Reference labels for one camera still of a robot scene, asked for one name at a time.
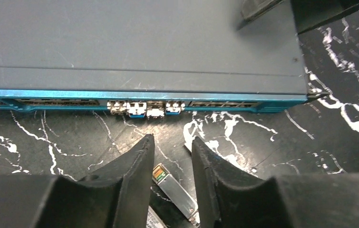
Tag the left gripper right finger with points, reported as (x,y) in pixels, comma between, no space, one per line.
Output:
(228,197)

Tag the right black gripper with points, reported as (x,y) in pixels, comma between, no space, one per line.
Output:
(308,14)

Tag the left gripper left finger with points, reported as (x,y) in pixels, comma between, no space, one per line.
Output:
(116,195)

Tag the large teal network switch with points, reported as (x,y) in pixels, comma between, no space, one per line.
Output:
(150,58)

